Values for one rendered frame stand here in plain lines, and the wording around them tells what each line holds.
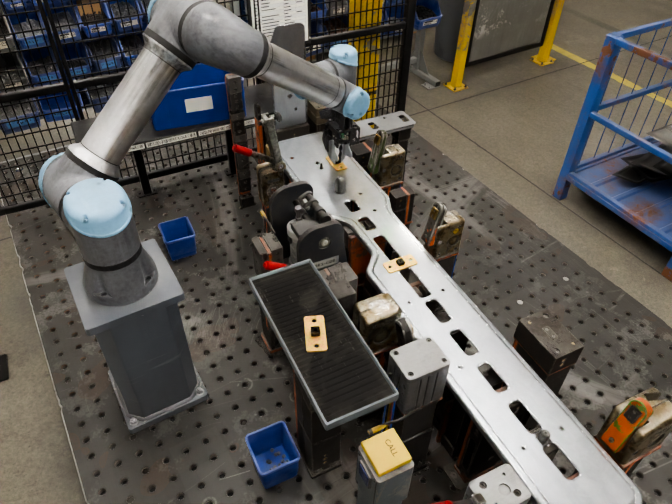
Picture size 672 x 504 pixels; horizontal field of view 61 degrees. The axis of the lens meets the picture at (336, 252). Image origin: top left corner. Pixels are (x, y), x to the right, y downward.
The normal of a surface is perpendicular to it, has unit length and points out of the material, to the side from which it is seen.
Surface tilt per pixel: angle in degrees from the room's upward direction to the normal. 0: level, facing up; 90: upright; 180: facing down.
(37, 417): 0
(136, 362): 90
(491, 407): 0
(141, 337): 90
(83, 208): 7
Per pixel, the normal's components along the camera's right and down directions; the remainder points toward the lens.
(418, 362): 0.01, -0.73
